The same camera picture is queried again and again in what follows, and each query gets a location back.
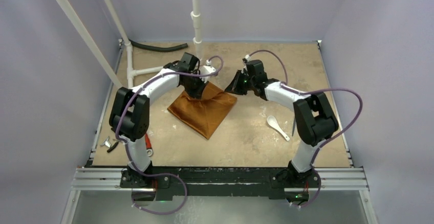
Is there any orange cloth napkin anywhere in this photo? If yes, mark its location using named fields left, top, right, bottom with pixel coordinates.
left=168, top=82, right=237, bottom=140

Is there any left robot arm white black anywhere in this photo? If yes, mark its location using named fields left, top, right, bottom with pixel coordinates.
left=109, top=53, right=220, bottom=188

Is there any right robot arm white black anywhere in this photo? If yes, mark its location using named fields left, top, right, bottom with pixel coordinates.
left=225, top=58, right=339, bottom=187

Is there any white ceramic spoon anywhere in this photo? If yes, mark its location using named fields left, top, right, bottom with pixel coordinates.
left=267, top=116, right=290, bottom=142

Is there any small dark blue disc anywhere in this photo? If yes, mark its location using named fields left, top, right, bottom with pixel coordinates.
left=291, top=119, right=296, bottom=137

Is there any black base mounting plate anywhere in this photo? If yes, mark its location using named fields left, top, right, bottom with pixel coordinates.
left=120, top=166, right=320, bottom=202

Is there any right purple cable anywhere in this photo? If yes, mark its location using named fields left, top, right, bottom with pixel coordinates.
left=245, top=50, right=363, bottom=210

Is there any purple cable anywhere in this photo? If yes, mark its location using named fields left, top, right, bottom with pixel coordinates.
left=245, top=50, right=363, bottom=210
left=115, top=55, right=225, bottom=216

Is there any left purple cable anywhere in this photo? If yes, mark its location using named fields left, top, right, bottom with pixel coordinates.
left=115, top=55, right=225, bottom=216

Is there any black corrugated hose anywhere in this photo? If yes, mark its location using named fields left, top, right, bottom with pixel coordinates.
left=128, top=38, right=189, bottom=53

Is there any red handled adjustable wrench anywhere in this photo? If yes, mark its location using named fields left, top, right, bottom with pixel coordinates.
left=144, top=134, right=154, bottom=157

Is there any aluminium extrusion rail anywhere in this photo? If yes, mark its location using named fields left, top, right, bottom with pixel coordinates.
left=71, top=168, right=369, bottom=191

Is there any white PVC pipe frame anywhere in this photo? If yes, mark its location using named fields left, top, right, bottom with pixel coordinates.
left=40, top=0, right=204, bottom=89

